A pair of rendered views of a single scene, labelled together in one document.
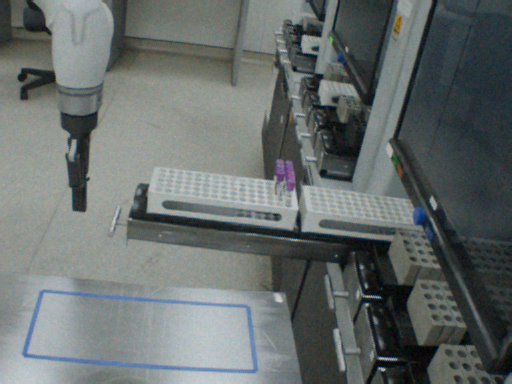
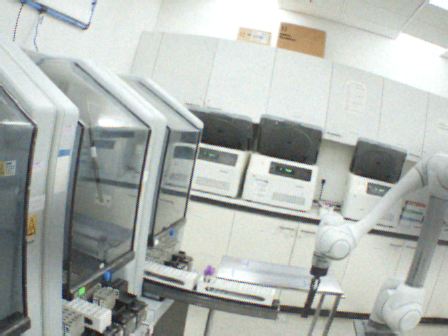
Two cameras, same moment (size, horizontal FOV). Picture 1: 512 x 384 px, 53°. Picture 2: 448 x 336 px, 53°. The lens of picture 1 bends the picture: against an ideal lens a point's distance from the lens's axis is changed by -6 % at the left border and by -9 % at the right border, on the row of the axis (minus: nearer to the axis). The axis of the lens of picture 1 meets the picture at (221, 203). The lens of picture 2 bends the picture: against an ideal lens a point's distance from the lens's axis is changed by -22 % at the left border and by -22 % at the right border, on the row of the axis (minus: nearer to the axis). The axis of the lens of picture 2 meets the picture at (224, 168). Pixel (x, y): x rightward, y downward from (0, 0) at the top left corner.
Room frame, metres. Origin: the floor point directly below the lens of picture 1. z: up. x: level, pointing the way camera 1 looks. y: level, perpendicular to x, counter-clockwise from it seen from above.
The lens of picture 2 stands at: (2.98, 0.23, 1.46)
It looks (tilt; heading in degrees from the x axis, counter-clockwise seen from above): 4 degrees down; 191
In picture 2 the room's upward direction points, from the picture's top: 11 degrees clockwise
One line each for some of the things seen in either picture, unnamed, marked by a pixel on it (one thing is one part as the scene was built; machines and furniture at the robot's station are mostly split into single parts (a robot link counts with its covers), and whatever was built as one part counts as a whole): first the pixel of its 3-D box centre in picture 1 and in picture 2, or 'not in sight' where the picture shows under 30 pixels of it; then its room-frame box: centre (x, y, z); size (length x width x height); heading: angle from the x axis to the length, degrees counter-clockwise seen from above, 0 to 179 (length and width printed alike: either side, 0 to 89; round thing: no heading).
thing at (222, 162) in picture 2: not in sight; (215, 150); (-1.61, -0.72, 1.22); 0.62 x 0.56 x 0.64; 1
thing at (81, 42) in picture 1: (81, 39); (330, 233); (0.95, 0.30, 1.14); 0.13 x 0.11 x 0.16; 12
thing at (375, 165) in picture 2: not in sight; (375, 181); (-1.69, 0.72, 1.25); 0.62 x 0.56 x 0.69; 3
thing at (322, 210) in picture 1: (368, 218); (158, 274); (0.97, -0.32, 0.83); 0.30 x 0.10 x 0.06; 93
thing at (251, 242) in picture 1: (282, 229); (200, 296); (0.96, -0.14, 0.78); 0.73 x 0.14 x 0.09; 93
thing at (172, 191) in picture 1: (222, 200); (236, 292); (0.96, 0.00, 0.83); 0.30 x 0.10 x 0.06; 93
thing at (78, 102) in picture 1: (79, 95); (322, 259); (0.94, 0.30, 1.03); 0.09 x 0.09 x 0.06
